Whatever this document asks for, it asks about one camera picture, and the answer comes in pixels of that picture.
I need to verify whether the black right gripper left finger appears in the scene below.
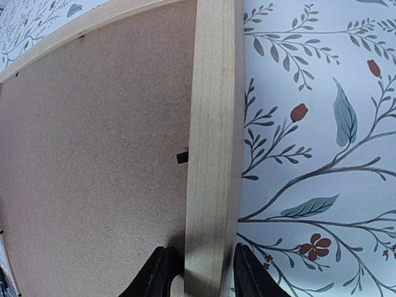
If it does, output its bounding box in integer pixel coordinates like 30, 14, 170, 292
119, 246, 176, 297

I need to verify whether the floral patterned table mat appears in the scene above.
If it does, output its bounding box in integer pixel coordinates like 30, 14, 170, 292
1, 1, 395, 296

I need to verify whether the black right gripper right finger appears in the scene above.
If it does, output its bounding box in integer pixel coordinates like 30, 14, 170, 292
233, 243, 290, 297

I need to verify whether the brown backing board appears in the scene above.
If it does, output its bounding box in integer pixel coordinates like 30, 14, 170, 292
1, 1, 196, 296

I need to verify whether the light wooden picture frame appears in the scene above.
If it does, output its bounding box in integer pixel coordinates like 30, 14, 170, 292
1, 1, 244, 296

